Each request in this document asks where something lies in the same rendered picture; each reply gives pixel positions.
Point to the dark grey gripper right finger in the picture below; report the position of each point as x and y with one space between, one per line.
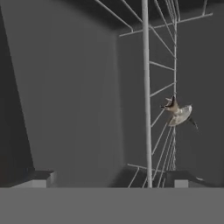
182 178

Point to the silver brown fish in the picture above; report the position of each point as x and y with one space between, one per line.
178 113

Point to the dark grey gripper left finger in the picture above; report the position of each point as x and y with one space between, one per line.
38 178

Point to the dark grey oven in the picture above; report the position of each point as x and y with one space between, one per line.
73 93

